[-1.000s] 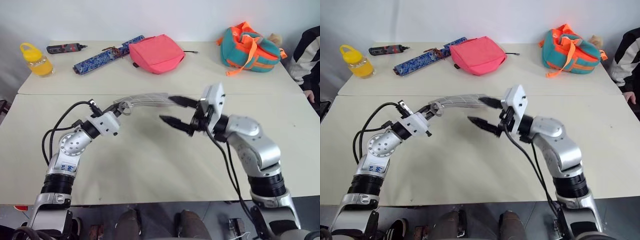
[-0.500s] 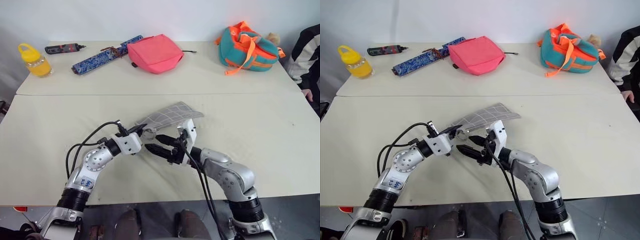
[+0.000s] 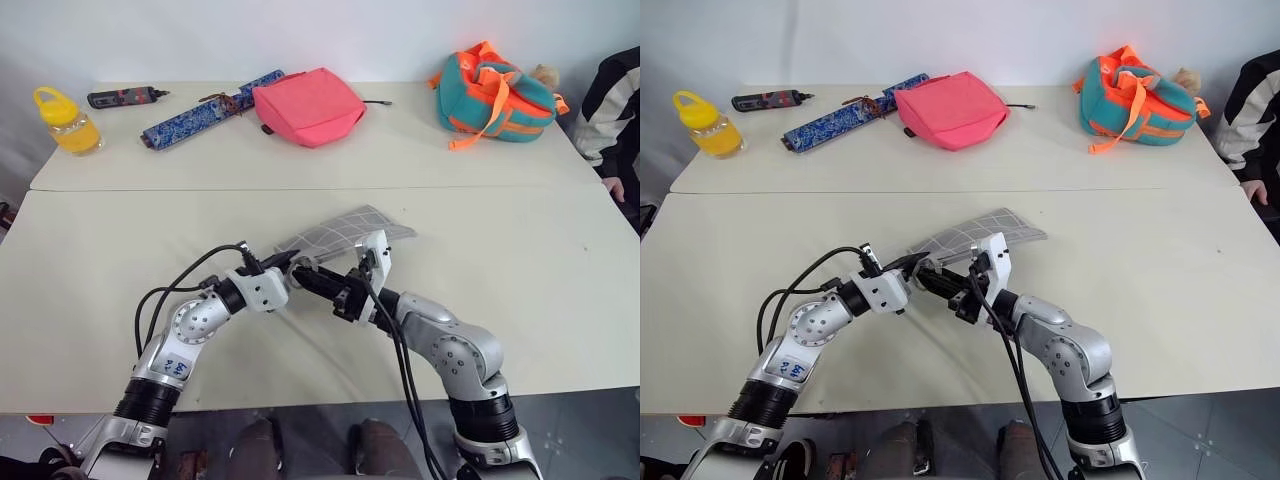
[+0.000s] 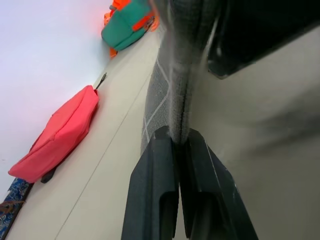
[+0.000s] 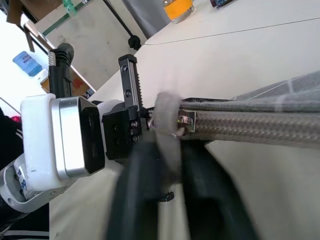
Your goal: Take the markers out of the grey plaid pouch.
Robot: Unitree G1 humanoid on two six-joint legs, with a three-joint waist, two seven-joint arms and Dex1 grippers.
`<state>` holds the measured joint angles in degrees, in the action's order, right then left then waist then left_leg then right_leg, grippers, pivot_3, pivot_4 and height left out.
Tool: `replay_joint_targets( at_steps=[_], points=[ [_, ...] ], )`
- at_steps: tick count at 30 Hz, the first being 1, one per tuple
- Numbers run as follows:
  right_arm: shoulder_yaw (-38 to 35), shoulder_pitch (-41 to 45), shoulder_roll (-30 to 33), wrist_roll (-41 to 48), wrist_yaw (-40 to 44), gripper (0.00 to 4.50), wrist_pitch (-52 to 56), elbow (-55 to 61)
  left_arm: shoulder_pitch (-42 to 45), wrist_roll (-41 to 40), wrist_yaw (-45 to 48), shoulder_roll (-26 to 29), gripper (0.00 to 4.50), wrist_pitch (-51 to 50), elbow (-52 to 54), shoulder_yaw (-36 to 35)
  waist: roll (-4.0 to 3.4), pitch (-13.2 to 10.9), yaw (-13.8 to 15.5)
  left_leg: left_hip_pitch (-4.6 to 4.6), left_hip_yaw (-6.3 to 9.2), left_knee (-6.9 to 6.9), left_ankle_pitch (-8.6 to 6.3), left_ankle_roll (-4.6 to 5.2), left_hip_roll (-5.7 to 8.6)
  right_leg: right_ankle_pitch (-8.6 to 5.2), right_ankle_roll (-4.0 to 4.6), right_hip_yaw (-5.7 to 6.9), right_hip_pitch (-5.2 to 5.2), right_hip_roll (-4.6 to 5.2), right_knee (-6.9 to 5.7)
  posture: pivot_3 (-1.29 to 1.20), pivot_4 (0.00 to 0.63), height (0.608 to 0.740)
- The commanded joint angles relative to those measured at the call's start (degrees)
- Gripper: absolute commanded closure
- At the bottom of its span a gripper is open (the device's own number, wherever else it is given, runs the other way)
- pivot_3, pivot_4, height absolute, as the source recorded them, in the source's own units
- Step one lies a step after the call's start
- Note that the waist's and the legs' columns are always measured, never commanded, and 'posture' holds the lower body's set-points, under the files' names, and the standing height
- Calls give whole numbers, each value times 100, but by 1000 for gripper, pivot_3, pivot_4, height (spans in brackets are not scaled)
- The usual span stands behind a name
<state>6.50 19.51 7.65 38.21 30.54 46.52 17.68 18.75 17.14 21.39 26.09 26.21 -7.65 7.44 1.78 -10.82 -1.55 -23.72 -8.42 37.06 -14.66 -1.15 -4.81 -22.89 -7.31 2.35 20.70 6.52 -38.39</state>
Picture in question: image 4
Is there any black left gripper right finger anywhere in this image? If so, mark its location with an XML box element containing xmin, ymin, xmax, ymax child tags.
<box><xmin>178</xmin><ymin>127</ymin><xmax>260</xmax><ymax>240</ymax></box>

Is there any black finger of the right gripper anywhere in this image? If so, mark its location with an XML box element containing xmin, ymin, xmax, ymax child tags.
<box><xmin>206</xmin><ymin>0</ymin><xmax>320</xmax><ymax>81</ymax></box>

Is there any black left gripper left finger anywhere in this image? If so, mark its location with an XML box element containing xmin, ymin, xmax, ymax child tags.
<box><xmin>121</xmin><ymin>126</ymin><xmax>181</xmax><ymax>240</ymax></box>

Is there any grey plaid pouch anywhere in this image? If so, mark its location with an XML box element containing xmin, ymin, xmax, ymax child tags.
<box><xmin>140</xmin><ymin>0</ymin><xmax>227</xmax><ymax>156</ymax></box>

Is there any coral red fabric pouch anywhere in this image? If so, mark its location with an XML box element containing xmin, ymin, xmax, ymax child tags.
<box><xmin>7</xmin><ymin>72</ymin><xmax>109</xmax><ymax>184</ymax></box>

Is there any green pouch with orange trim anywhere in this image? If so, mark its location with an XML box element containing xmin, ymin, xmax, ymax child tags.
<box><xmin>100</xmin><ymin>0</ymin><xmax>161</xmax><ymax>59</ymax></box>

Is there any blue patterned fabric pouch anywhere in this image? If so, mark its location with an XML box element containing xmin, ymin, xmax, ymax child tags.
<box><xmin>0</xmin><ymin>177</ymin><xmax>35</xmax><ymax>236</ymax></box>

